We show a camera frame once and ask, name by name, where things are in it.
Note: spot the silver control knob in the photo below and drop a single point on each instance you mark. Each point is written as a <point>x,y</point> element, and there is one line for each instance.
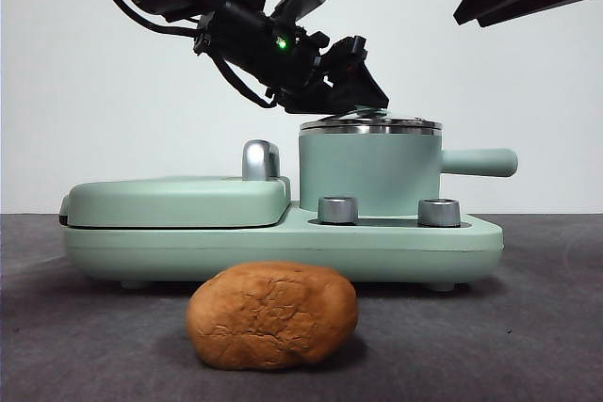
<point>337,210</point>
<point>439,213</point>

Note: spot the mint green steamer pot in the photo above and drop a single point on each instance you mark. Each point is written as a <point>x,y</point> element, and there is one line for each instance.
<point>372,166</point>

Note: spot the mint green breakfast machine base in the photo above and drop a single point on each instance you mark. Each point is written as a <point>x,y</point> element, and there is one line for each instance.
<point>282,251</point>

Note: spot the glass pot lid green knob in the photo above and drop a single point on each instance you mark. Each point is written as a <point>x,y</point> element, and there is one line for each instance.
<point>405,125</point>

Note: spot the brown potato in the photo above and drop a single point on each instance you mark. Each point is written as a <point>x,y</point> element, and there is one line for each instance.
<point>273,317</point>

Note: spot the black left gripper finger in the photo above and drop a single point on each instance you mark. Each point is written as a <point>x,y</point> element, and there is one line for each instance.
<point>315,103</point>
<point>365,91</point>

